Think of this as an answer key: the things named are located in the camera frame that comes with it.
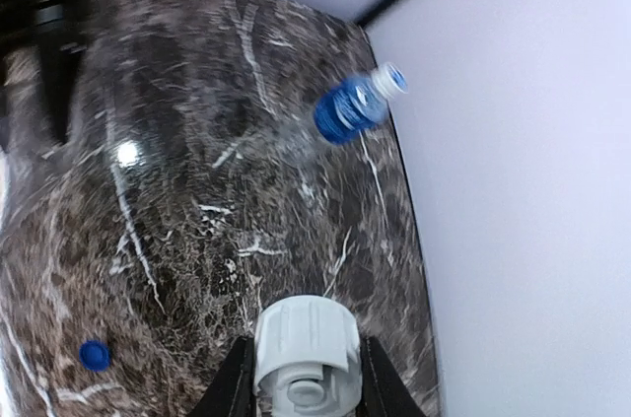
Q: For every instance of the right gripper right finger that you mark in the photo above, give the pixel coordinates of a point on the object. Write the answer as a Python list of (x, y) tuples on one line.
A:
[(383, 392)]

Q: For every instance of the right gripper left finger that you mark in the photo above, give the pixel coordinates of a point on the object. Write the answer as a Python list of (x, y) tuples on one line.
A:
[(230, 392)]

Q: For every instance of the white sport bottle cap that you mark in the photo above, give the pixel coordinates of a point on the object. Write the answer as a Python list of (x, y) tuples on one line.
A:
[(307, 358)]

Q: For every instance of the blue bottle cap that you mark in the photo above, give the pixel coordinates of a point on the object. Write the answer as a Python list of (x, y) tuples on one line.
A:
[(94, 356)]

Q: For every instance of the Pocari Sweat bottle blue label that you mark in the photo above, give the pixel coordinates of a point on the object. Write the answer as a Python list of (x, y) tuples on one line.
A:
[(358, 103)]

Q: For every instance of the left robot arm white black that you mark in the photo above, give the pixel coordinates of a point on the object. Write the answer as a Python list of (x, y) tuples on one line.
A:
[(55, 28)]

